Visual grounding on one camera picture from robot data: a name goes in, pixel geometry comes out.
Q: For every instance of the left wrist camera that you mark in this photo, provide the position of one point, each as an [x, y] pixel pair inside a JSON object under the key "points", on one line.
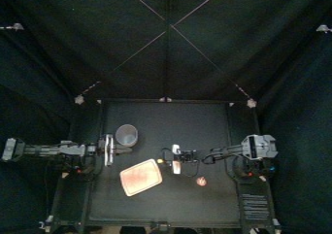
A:
{"points": [[92, 149]]}

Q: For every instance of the pole foot bracket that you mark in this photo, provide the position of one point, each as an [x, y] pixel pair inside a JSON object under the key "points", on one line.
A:
{"points": [[165, 99]]}

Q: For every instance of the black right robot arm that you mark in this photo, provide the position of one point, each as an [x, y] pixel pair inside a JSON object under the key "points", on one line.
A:
{"points": [[258, 146]]}

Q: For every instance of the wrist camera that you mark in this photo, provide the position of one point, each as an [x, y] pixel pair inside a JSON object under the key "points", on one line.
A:
{"points": [[188, 156], [92, 149]]}

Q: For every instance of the round orange toy food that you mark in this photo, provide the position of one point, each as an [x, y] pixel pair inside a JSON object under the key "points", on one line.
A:
{"points": [[200, 181]]}

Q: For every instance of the grey vertical frame pole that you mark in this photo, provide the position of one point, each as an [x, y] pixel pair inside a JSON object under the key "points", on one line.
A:
{"points": [[166, 66]]}

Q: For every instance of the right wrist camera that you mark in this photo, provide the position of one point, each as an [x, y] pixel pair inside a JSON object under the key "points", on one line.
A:
{"points": [[188, 156]]}

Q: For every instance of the grey table corner bracket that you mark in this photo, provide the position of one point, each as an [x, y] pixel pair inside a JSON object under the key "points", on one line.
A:
{"points": [[45, 224], [276, 224]]}

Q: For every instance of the pink rectangular plate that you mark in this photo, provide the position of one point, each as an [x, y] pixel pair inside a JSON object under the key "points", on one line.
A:
{"points": [[140, 178]]}

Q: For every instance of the small tan wedge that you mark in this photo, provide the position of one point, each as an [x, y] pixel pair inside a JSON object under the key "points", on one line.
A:
{"points": [[64, 175], [261, 178]]}

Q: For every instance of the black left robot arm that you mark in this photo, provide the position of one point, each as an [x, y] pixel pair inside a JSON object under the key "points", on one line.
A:
{"points": [[42, 150]]}

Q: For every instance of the grey frame corner bracket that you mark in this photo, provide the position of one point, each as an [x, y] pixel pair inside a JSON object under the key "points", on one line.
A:
{"points": [[250, 103], [78, 99], [322, 28], [14, 26]]}

